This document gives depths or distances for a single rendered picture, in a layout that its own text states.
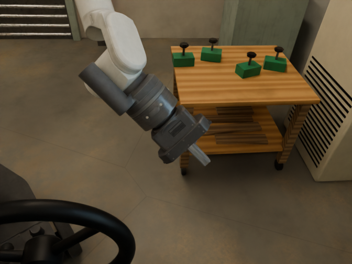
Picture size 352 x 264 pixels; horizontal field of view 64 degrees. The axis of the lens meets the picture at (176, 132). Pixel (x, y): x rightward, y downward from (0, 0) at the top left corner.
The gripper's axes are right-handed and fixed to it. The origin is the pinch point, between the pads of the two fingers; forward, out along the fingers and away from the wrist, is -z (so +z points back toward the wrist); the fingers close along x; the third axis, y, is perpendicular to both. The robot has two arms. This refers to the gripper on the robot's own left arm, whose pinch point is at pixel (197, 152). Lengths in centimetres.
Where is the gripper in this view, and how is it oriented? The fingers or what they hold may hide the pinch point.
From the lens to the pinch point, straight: 57.7
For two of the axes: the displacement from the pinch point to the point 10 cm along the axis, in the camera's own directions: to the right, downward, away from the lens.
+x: -7.3, 6.7, 1.0
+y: 1.3, 2.8, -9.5
